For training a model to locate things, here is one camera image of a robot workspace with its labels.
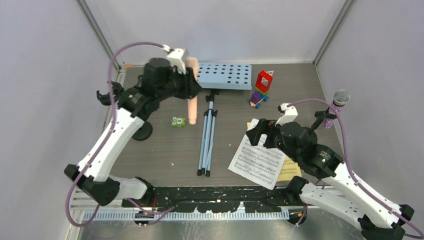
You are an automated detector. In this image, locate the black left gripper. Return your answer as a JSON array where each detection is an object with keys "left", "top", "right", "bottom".
[{"left": 156, "top": 64, "right": 201, "bottom": 102}]

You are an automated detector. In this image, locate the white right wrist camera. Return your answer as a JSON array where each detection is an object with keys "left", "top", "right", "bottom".
[{"left": 275, "top": 103, "right": 298, "bottom": 126}]

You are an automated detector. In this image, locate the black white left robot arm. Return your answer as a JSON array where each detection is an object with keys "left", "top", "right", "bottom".
[{"left": 64, "top": 57, "right": 201, "bottom": 207}]

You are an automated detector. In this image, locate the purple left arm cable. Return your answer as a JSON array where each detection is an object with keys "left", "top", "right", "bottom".
[{"left": 64, "top": 41, "right": 167, "bottom": 228}]

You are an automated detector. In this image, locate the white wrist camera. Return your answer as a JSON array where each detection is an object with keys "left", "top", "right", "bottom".
[
  {"left": 162, "top": 45, "right": 189, "bottom": 75},
  {"left": 275, "top": 103, "right": 298, "bottom": 126}
]

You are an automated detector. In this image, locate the black right microphone stand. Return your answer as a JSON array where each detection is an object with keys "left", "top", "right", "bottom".
[{"left": 310, "top": 110, "right": 337, "bottom": 131}]

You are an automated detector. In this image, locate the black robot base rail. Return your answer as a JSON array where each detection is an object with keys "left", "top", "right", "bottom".
[{"left": 135, "top": 186, "right": 305, "bottom": 213}]

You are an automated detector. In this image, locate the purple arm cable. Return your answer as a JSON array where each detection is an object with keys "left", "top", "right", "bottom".
[
  {"left": 286, "top": 98, "right": 424, "bottom": 239},
  {"left": 64, "top": 41, "right": 167, "bottom": 228}
]

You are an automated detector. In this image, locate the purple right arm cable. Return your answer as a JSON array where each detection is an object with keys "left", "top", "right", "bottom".
[{"left": 286, "top": 98, "right": 424, "bottom": 239}]

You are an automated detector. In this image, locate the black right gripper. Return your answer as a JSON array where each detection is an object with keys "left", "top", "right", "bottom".
[{"left": 246, "top": 117, "right": 299, "bottom": 162}]

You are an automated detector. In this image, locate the purple glitter microphone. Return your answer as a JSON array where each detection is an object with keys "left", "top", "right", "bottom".
[{"left": 327, "top": 89, "right": 350, "bottom": 114}]

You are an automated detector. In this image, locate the beige microphone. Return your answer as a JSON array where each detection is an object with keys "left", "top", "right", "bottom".
[{"left": 186, "top": 57, "right": 200, "bottom": 125}]

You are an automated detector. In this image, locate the black left microphone stand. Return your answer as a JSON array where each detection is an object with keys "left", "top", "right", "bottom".
[{"left": 96, "top": 81, "right": 153, "bottom": 141}]

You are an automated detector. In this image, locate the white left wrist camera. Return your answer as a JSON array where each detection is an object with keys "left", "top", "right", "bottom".
[{"left": 162, "top": 45, "right": 189, "bottom": 75}]

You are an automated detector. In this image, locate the yellow sheet music page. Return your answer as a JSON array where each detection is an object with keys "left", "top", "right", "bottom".
[{"left": 240, "top": 135, "right": 302, "bottom": 187}]

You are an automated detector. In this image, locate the green number five toy block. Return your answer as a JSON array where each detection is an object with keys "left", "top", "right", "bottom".
[{"left": 170, "top": 116, "right": 186, "bottom": 128}]

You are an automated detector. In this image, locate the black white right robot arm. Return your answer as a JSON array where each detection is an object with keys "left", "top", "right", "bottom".
[{"left": 246, "top": 118, "right": 415, "bottom": 240}]

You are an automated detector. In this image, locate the white sheet music page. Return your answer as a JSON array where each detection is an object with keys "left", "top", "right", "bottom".
[{"left": 228, "top": 134, "right": 286, "bottom": 190}]

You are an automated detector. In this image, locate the colourful toy brick car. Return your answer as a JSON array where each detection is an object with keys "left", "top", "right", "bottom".
[{"left": 248, "top": 70, "right": 274, "bottom": 109}]

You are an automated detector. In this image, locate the light blue music stand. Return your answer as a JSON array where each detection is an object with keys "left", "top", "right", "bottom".
[{"left": 196, "top": 62, "right": 252, "bottom": 177}]

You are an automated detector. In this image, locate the black microphone stand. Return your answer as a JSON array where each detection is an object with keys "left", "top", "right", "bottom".
[
  {"left": 96, "top": 81, "right": 153, "bottom": 141},
  {"left": 310, "top": 110, "right": 337, "bottom": 131}
]

